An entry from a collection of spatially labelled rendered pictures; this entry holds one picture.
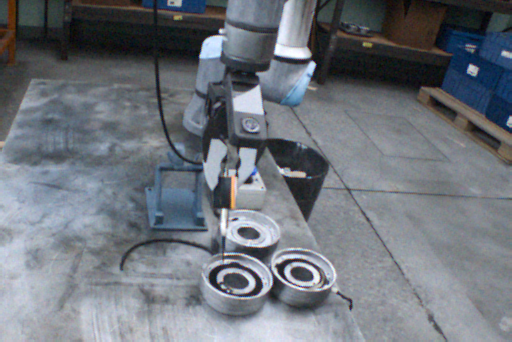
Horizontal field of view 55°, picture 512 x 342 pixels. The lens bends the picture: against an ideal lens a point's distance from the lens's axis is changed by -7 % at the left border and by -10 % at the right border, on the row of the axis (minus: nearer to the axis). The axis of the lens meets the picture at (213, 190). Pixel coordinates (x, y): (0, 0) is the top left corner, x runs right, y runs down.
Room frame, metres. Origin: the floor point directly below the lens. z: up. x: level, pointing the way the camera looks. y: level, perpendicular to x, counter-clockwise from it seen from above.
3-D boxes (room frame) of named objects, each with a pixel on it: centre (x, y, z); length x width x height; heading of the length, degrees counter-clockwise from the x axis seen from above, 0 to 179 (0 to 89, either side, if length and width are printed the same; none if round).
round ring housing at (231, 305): (0.61, -0.06, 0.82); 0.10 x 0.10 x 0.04
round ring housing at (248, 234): (0.74, -0.07, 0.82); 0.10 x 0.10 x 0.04
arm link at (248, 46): (0.72, -0.01, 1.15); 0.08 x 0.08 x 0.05
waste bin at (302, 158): (1.91, -0.27, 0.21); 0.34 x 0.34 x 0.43
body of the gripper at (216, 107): (0.73, -0.01, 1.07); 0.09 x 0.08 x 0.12; 16
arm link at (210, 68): (1.21, 0.02, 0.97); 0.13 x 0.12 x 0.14; 79
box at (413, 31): (4.82, -1.49, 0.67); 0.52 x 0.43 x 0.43; 105
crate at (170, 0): (4.28, 0.61, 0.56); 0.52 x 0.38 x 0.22; 102
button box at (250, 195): (0.89, -0.05, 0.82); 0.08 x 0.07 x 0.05; 15
